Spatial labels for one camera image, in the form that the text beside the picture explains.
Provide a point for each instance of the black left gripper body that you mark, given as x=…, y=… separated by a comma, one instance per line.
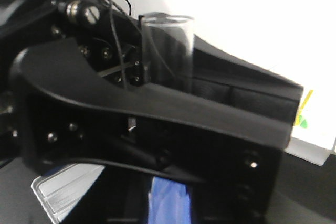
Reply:
x=230, y=182

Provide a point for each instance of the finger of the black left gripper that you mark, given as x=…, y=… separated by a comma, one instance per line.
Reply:
x=52, y=83

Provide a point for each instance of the clear glass test tube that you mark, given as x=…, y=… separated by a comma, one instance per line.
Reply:
x=167, y=50

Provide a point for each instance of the blue plastic tray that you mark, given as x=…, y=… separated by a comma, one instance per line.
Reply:
x=169, y=202

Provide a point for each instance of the middle white storage bin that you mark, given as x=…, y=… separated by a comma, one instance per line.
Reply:
x=313, y=132

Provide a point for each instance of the grey metal tray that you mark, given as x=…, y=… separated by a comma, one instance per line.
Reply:
x=59, y=192

